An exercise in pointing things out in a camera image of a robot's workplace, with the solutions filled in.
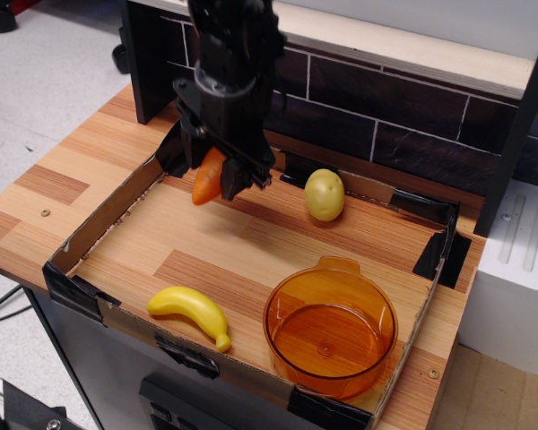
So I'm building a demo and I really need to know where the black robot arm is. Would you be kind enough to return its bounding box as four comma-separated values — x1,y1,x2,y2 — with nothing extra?
173,1,286,201

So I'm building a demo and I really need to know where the yellow-green plastic toy potato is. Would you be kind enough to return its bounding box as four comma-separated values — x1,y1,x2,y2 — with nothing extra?
304,168,345,222

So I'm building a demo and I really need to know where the orange plastic toy carrot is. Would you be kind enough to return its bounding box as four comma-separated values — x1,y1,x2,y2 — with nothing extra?
192,147,226,205

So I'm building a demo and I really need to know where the yellow plastic toy banana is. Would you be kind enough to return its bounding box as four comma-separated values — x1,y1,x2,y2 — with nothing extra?
147,286,231,353

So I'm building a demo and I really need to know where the aluminium frame with black bracket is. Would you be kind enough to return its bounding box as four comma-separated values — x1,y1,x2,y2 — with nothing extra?
0,378,80,430

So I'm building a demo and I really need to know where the cardboard fence with black tape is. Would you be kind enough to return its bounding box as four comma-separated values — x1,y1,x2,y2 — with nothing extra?
41,116,473,430

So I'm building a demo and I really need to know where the dark brick-pattern backsplash panel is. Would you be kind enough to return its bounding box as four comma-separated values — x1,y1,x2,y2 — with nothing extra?
122,1,519,195

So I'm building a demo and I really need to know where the black control panel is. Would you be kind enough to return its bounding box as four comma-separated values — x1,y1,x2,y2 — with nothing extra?
139,379,208,429

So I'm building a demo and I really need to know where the black vertical post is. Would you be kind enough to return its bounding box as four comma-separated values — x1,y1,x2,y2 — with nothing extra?
473,56,538,237

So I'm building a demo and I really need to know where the white ribbed sink drainboard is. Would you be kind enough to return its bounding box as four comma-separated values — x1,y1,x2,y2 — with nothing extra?
459,181,538,375

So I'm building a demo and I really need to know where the transparent orange plastic pot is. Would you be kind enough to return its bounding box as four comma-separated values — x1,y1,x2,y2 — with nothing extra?
264,256,398,400

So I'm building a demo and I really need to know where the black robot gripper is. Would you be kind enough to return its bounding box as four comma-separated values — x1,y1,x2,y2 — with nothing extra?
172,65,275,201

